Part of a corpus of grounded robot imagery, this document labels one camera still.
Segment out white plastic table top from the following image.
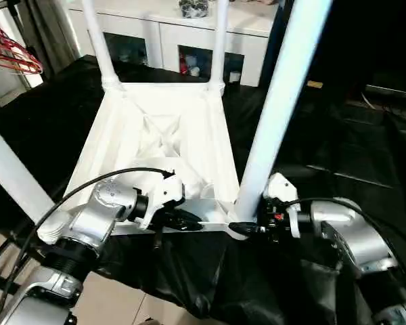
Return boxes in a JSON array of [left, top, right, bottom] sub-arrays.
[[36, 81, 258, 245]]

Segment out white plastic table leg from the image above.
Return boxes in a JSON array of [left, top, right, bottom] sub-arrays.
[[81, 0, 126, 94], [235, 0, 334, 226], [0, 118, 60, 226], [208, 0, 229, 92]]

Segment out black case with brass label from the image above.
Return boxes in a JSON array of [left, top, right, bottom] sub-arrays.
[[262, 0, 368, 102]]

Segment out black mat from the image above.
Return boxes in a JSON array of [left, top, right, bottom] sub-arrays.
[[0, 53, 406, 325]]

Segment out dark long metal bar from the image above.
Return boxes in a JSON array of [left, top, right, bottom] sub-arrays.
[[365, 84, 406, 99]]

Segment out white cabinet with glass doors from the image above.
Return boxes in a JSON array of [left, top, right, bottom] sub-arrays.
[[67, 0, 280, 88]]

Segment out dark grey curtain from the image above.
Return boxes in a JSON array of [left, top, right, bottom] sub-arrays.
[[20, 0, 81, 81]]

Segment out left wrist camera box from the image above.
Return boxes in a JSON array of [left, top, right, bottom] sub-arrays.
[[135, 168, 187, 231]]

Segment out black metal folding frame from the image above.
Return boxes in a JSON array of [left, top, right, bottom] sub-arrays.
[[0, 230, 45, 295]]

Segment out red wire clothes hangers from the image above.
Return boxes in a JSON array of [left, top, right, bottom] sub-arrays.
[[0, 6, 43, 75]]

